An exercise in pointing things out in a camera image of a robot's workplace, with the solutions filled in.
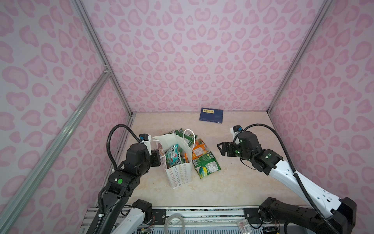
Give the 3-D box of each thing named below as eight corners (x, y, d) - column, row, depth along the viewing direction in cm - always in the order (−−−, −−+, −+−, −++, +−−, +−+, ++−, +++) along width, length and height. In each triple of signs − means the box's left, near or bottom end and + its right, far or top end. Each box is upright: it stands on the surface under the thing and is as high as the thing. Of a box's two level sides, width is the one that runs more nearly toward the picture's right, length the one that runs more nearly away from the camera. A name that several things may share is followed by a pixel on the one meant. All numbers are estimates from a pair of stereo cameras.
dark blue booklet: (198, 120, 118) (198, 118, 116) (201, 108, 127) (201, 106, 125) (222, 123, 115) (222, 122, 114) (223, 111, 124) (223, 109, 122)
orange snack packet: (192, 159, 95) (192, 157, 93) (192, 140, 104) (192, 138, 102) (208, 159, 95) (208, 157, 93) (207, 140, 104) (207, 138, 102)
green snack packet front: (200, 179, 87) (200, 177, 85) (191, 162, 94) (191, 160, 92) (221, 169, 91) (221, 167, 89) (210, 153, 98) (211, 151, 96)
